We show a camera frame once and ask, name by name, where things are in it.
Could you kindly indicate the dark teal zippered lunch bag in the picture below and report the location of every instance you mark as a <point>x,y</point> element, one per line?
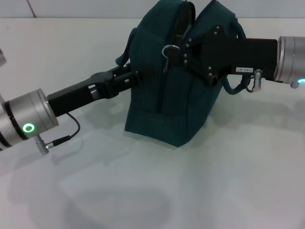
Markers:
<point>155,114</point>

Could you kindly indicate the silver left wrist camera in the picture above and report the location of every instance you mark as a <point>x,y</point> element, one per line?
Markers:
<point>2,58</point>

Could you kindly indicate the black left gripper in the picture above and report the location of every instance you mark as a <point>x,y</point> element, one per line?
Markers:
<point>78,93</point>

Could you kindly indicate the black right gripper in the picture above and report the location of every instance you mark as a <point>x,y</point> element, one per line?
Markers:
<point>238,55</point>

